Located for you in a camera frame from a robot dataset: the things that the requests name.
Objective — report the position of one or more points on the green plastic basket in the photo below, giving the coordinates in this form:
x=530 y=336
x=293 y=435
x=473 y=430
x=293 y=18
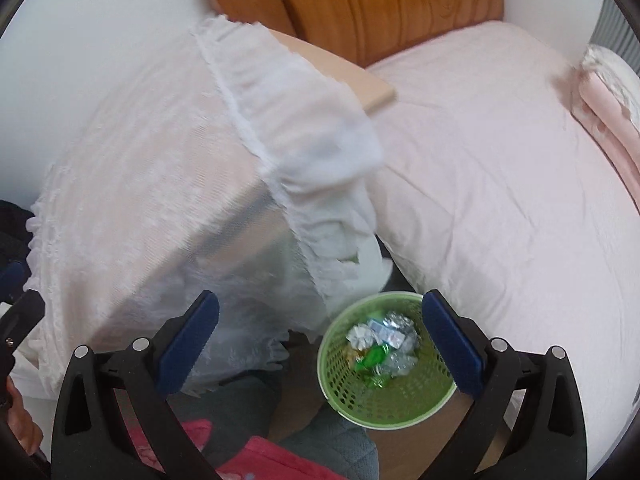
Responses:
x=340 y=395

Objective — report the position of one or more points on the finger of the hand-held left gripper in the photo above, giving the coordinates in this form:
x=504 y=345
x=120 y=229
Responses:
x=22 y=315
x=12 y=275

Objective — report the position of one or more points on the white frilly cloth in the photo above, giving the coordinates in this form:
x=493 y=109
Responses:
x=615 y=72

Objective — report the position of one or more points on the grey striped curtain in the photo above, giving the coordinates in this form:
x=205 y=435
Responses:
x=612 y=30

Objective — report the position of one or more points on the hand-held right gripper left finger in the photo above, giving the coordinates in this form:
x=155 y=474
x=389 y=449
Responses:
x=187 y=340

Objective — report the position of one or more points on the person's left hand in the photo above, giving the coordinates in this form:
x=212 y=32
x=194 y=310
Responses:
x=22 y=420

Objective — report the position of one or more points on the person's grey trouser leg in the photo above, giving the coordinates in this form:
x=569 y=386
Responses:
x=330 y=445
x=250 y=400

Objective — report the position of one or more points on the green plastic wrapper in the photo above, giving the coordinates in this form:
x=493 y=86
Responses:
x=372 y=357

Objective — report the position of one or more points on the wooden headboard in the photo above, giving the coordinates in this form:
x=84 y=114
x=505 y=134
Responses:
x=375 y=5

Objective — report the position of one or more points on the pink bed mattress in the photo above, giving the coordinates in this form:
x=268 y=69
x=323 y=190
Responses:
x=500 y=185

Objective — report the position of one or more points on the pink slipper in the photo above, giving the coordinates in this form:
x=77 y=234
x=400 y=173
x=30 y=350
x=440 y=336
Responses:
x=270 y=460
x=192 y=435

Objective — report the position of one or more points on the folded pink blanket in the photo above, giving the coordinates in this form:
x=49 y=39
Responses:
x=605 y=110

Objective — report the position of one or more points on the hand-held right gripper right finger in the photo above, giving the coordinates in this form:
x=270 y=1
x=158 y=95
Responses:
x=450 y=340

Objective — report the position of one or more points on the white lace tablecloth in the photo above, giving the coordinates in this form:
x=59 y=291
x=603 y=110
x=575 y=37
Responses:
x=150 y=185

